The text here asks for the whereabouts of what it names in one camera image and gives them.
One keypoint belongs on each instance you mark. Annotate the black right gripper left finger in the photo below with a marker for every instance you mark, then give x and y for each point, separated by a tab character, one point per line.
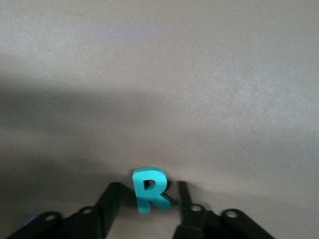
109	206

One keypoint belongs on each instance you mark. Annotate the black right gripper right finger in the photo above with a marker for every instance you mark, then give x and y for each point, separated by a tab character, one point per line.
192	221

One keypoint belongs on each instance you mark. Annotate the teal foam letter R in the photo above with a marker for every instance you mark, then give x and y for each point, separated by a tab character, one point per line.
139	196

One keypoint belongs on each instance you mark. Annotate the brown table cover sheet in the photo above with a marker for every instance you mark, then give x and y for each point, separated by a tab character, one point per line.
159	74

